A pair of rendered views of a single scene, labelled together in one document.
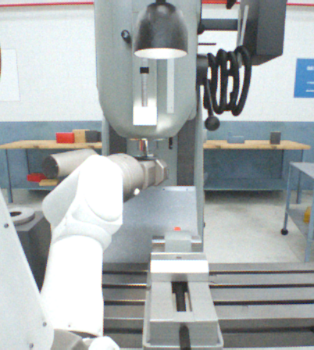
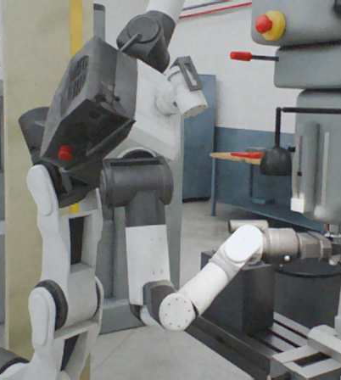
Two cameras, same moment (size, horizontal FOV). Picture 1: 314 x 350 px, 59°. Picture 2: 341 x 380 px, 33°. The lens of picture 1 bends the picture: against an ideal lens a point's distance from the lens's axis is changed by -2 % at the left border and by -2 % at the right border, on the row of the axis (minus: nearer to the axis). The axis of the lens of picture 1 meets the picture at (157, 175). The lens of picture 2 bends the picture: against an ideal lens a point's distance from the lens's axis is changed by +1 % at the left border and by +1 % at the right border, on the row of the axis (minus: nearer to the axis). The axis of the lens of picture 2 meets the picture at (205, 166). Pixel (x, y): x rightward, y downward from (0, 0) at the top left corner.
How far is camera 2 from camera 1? 105 cm
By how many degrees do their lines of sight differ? 55
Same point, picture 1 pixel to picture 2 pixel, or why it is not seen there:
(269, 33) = not seen: outside the picture
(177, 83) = (329, 183)
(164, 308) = (287, 357)
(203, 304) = (315, 369)
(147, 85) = (299, 184)
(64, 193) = not seen: hidden behind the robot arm
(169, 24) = (267, 162)
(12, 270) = (156, 251)
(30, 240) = (243, 277)
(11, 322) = (150, 263)
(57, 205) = not seen: hidden behind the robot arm
